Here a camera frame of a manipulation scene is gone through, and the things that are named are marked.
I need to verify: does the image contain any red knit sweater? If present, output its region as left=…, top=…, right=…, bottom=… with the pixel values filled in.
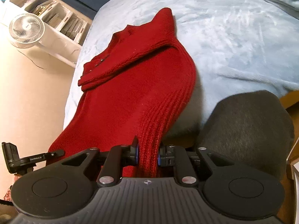
left=50, top=8, right=196, bottom=178

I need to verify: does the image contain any left hand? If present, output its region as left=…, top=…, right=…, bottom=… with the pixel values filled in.
left=3, top=173, right=22, bottom=202

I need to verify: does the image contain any light blue bed sheet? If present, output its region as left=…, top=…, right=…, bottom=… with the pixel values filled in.
left=64, top=0, right=298, bottom=135

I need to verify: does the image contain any wooden bed headboard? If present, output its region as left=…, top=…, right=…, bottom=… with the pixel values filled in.
left=280, top=91, right=299, bottom=109

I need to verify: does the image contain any white standing fan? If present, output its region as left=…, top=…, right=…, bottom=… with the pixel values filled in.
left=8, top=13, right=81, bottom=68

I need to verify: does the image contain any white storage shelf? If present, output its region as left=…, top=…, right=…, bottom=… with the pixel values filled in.
left=9, top=0, right=92, bottom=47

